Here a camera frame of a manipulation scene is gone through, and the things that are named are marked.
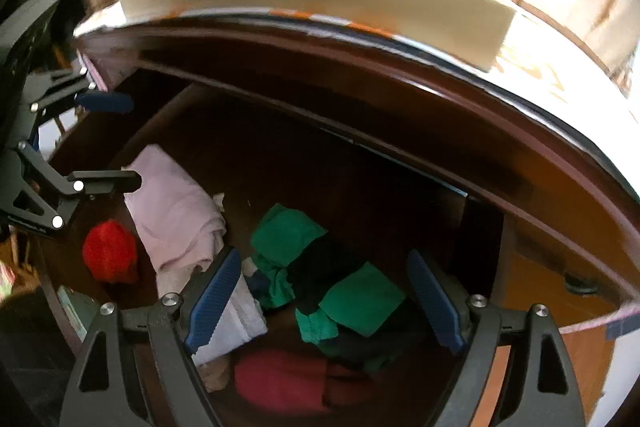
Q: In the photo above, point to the white orange-print table cover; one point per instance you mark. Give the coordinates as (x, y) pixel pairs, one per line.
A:
(534, 63)

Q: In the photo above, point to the white underwear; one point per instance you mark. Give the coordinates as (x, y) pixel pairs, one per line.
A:
(241, 321)

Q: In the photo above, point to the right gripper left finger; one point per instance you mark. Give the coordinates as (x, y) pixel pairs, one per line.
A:
(106, 387)

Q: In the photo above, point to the dark wooden drawer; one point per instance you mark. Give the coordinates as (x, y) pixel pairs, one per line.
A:
(250, 158)

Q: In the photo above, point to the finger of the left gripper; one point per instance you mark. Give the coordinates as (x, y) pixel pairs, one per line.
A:
(101, 182)
(104, 101)

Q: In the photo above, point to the dark red garment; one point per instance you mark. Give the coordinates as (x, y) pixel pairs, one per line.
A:
(288, 383)

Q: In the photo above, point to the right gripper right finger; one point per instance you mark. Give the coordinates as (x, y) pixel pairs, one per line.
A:
(539, 387)

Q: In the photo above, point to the brown garment in drawer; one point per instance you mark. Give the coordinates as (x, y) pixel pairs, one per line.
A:
(215, 375)

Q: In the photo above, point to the pale pink garment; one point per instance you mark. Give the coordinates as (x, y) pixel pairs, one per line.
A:
(180, 226)

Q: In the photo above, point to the bright red cloth ball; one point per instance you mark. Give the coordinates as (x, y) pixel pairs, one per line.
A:
(110, 253)

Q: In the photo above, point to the green and black garment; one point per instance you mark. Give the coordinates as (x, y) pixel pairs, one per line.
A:
(347, 287)

